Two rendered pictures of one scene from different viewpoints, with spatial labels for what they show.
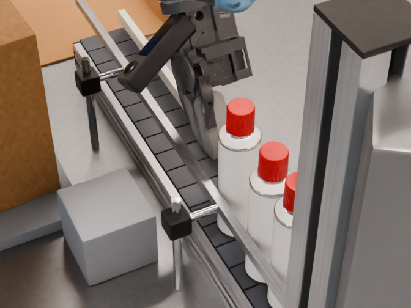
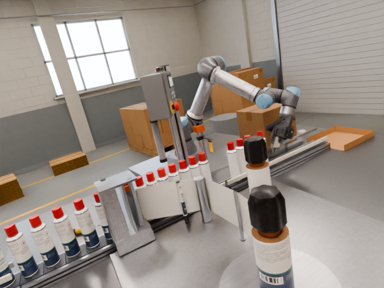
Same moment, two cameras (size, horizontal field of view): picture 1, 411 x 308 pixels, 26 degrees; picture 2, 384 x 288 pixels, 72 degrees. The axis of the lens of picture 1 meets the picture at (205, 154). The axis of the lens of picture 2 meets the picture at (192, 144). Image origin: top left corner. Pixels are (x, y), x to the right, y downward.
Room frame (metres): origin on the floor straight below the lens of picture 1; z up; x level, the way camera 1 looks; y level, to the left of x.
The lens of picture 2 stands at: (0.44, -1.35, 1.49)
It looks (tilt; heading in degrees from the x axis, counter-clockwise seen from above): 17 degrees down; 91
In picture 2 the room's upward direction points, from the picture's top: 12 degrees counter-clockwise
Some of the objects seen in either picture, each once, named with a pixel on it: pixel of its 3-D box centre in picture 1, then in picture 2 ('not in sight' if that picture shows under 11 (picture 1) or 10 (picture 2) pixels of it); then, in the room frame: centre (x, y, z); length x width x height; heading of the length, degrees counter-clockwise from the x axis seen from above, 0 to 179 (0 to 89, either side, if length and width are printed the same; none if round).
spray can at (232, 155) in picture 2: not in sight; (233, 162); (0.61, -0.13, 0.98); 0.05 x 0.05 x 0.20
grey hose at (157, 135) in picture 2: not in sight; (158, 140); (0.28, -0.18, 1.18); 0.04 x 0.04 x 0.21
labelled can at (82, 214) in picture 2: not in sight; (86, 223); (-0.04, -0.44, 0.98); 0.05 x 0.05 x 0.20
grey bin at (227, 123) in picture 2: not in sight; (228, 135); (0.96, 2.57, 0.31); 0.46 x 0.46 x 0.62
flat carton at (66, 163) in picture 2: not in sight; (68, 162); (-2.11, 3.65, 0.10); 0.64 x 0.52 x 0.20; 31
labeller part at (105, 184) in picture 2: not in sight; (115, 180); (0.13, -0.47, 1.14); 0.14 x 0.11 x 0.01; 26
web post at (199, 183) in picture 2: not in sight; (203, 199); (0.43, -0.43, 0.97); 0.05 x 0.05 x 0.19
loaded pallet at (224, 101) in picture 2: not in sight; (244, 98); (1.64, 4.17, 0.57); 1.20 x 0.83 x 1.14; 36
